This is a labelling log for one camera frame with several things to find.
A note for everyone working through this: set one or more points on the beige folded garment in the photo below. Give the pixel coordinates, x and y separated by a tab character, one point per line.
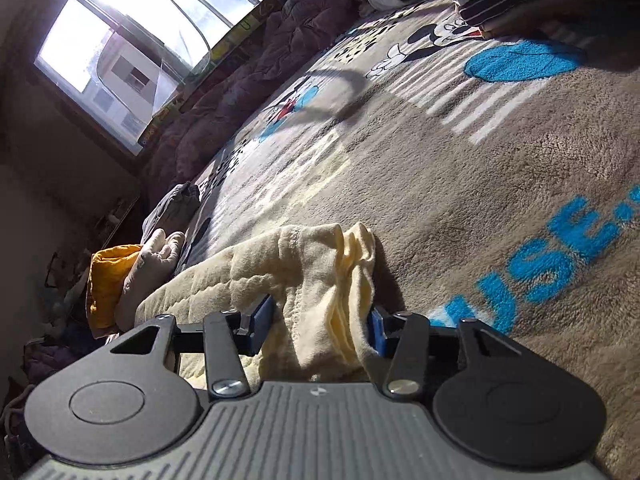
157	259

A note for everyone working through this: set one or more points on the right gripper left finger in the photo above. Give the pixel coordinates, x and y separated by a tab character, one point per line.
228	335

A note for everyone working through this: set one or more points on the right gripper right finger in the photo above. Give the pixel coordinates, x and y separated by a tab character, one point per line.
401	340

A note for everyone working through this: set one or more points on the purple crumpled quilt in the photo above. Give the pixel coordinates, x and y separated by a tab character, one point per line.
291	37

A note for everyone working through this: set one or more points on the mustard yellow folded garment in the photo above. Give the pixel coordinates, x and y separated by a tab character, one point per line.
107	272

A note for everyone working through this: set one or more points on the window with frame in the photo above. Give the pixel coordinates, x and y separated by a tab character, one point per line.
121	61

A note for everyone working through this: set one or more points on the cluttered dark side shelf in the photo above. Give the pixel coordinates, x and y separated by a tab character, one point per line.
68	266

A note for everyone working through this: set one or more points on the purple bag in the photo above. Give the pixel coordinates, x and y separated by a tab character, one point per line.
43	358

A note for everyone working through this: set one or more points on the grey folded garment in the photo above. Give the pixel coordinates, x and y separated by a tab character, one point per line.
173	212

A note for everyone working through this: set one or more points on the Mickey Mouse fleece blanket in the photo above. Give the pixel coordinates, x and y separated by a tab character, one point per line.
500	178

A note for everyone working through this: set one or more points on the cream quilted garment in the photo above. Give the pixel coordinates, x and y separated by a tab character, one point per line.
321	279

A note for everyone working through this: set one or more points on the colourful alphabet foam mat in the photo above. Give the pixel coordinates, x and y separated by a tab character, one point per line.
234	49

